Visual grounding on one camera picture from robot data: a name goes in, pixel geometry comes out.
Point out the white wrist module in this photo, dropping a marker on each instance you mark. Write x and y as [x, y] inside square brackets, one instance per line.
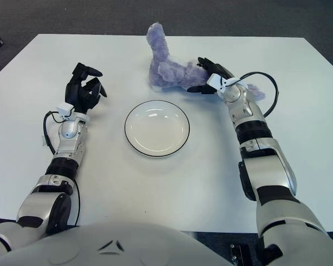
[64, 108]
[216, 81]

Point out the purple plush bunny doll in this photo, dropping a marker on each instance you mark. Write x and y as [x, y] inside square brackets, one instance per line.
[169, 72]

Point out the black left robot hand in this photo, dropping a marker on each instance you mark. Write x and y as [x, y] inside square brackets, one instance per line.
[76, 92]

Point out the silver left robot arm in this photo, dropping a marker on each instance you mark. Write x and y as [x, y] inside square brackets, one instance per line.
[68, 144]

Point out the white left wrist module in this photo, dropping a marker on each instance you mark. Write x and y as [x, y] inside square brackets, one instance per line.
[64, 108]

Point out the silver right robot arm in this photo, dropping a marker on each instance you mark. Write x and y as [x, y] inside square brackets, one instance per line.
[269, 171]

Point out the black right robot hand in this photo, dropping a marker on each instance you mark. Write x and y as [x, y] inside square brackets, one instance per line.
[219, 69]

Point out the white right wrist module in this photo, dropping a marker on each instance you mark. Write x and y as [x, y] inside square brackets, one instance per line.
[216, 81]

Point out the grey robot torso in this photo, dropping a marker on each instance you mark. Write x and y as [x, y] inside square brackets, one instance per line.
[113, 243]

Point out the white plate with black rim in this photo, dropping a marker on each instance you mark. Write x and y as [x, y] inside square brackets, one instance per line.
[155, 130]

